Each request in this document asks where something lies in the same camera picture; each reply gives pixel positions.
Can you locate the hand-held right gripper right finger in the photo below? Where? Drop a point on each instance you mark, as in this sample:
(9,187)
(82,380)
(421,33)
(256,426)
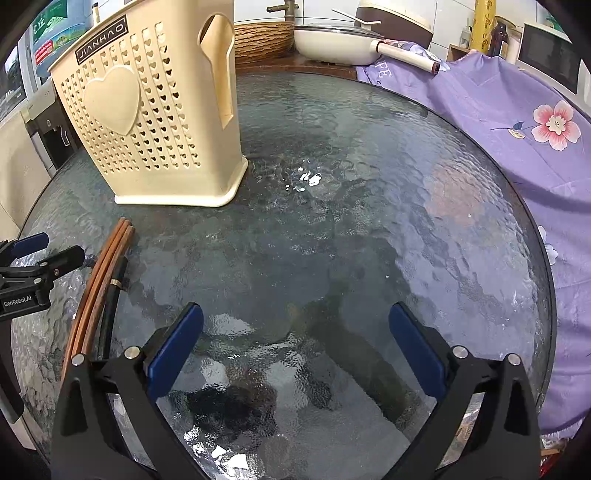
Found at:
(415,350)

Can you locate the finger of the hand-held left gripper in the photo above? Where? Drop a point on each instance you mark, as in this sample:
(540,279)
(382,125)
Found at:
(55,261)
(30,243)

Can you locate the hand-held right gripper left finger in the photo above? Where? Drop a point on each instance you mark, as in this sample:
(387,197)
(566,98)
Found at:
(178,350)

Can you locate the black chopstick gold band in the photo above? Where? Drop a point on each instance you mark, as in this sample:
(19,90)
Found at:
(106,323)

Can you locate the cream plastic utensil holder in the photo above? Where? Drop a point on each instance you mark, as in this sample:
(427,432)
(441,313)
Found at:
(152,115)

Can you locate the grey water dispenser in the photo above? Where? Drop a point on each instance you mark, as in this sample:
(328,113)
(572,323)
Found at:
(46,124)

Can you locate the window with photos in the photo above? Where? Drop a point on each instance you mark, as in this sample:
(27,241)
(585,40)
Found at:
(11,87)

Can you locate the round glass table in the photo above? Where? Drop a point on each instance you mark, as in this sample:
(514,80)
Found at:
(323,207)

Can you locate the purple floral cloth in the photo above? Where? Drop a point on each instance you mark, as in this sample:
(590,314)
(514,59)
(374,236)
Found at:
(531,184)

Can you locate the blue water jug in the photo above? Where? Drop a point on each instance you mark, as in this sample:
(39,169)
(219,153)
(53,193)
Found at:
(51,32)

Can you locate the wooden counter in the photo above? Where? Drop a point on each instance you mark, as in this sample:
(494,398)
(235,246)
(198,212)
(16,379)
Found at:
(323,69)

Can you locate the wooden box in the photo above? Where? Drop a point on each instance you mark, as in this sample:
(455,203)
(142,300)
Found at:
(459,53)

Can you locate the woven basin sink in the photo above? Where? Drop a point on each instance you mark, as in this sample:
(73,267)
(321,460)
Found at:
(263,41)

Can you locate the small clear bottle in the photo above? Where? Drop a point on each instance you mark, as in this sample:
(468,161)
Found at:
(464,37)

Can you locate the white pan with lid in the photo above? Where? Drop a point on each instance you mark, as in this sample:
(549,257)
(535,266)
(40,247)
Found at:
(332,44)

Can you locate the white microwave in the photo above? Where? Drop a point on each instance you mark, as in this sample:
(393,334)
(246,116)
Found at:
(549,57)

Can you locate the brown glass bottle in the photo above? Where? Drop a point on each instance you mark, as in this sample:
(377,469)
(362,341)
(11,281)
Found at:
(501,39)

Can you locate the yellow roll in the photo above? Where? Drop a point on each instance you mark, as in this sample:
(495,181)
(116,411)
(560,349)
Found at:
(485,25)

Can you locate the brown white rice cooker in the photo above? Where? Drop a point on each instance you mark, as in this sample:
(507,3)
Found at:
(397,18)

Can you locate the bronze faucet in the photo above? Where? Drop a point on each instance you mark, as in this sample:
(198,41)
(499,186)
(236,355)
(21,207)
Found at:
(286,8)

